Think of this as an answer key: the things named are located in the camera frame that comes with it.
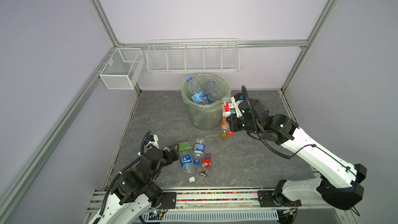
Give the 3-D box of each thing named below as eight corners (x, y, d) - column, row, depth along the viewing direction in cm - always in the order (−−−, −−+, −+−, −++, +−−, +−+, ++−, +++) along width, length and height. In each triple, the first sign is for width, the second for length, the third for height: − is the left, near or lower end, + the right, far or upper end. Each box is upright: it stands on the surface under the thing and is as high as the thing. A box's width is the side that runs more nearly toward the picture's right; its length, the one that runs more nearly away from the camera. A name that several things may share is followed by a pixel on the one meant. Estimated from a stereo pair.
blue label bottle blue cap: (190, 163, 87) (189, 159, 83) (197, 141, 95) (197, 137, 91) (199, 165, 86) (199, 162, 82) (206, 144, 94) (206, 140, 90)
